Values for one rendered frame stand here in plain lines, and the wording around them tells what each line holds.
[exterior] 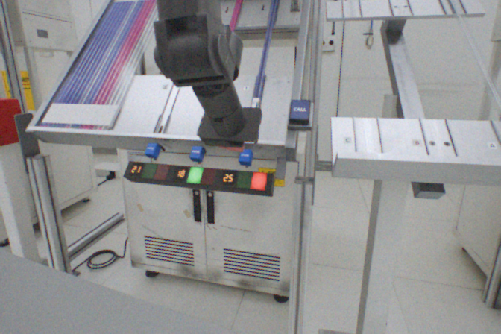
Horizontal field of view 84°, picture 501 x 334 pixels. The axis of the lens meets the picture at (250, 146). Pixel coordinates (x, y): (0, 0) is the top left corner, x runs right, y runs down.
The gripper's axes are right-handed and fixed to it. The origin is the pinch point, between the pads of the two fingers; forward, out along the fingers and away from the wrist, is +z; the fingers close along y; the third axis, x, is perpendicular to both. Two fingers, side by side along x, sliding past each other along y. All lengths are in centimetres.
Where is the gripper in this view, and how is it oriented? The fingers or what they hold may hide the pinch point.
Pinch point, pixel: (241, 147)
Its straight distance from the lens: 54.9
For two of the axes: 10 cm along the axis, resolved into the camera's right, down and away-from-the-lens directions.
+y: -9.7, -0.6, 2.3
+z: 1.8, 4.7, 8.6
